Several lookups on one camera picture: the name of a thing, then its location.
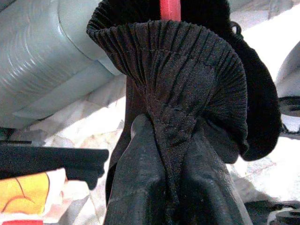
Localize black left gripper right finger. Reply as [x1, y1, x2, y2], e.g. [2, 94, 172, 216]
[180, 135, 254, 225]

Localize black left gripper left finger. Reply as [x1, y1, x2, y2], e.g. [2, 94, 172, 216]
[105, 114, 174, 225]

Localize black elastic waist shorts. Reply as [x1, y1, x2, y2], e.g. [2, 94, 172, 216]
[86, 0, 282, 225]

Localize red plastic hanger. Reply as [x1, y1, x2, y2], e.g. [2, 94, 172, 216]
[159, 0, 181, 23]

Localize black printed t-shirt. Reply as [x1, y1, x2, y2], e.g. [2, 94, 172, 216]
[0, 146, 110, 191]

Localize pink cartoon print garment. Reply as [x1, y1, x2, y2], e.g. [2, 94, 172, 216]
[0, 168, 70, 225]

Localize grey-green leather sofa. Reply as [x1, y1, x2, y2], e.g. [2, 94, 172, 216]
[0, 0, 124, 131]

